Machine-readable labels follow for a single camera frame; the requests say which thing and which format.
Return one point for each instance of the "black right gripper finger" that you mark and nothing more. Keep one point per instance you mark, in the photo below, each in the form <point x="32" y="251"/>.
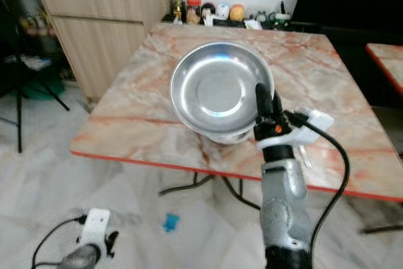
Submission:
<point x="263" y="102"/>
<point x="278" y="106"/>

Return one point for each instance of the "large stainless steel plate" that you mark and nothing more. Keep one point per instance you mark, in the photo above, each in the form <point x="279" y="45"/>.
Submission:
<point x="217" y="86"/>

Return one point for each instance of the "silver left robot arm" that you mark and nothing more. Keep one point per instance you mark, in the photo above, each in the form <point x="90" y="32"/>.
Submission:
<point x="82" y="258"/>

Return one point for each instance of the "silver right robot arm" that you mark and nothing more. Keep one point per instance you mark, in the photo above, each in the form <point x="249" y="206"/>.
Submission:
<point x="286" y="212"/>

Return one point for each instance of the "small stainless steel bowl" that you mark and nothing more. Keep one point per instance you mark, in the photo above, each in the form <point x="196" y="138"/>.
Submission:
<point x="223" y="138"/>

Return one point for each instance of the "small blue toy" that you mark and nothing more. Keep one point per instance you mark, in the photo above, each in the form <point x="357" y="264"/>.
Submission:
<point x="170" y="222"/>

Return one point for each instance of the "white paper slip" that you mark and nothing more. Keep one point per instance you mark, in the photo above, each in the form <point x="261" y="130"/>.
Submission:
<point x="253" y="24"/>

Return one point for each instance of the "green mug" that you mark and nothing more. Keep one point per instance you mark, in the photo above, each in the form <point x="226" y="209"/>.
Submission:
<point x="283" y="17"/>

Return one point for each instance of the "orange round figurine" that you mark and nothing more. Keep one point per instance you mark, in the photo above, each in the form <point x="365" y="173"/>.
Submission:
<point x="237" y="12"/>

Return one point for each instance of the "white round figurine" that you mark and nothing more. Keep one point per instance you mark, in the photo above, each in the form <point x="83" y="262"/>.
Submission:
<point x="223" y="11"/>

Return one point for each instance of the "black round figurine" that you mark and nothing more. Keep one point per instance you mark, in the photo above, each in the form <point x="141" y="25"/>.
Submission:
<point x="209" y="12"/>

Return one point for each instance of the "black tripod stand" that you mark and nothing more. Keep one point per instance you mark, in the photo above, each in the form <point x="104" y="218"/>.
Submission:
<point x="19" y="92"/>

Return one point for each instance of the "red lidded jar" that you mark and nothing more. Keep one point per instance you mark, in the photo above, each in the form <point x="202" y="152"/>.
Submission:
<point x="193" y="11"/>

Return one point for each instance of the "marble top folding table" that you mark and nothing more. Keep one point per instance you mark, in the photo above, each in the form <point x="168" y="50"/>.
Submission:
<point x="132" y="130"/>

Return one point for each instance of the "red edged marble table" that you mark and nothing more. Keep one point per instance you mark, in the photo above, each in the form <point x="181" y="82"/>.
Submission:
<point x="387" y="64"/>

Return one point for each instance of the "green plastic basin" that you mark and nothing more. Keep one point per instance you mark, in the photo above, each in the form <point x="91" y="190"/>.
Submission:
<point x="45" y="89"/>

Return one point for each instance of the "light wooden cabinet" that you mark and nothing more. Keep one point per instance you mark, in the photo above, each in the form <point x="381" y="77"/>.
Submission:
<point x="101" y="33"/>

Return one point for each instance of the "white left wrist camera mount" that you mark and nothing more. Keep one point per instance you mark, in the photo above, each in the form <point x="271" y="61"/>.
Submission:
<point x="96" y="225"/>

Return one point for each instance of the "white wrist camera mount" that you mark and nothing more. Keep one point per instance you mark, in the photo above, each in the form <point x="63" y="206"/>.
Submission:
<point x="305" y="129"/>
<point x="96" y="225"/>

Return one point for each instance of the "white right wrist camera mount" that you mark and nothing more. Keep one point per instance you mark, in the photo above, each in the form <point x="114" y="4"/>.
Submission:
<point x="305" y="129"/>

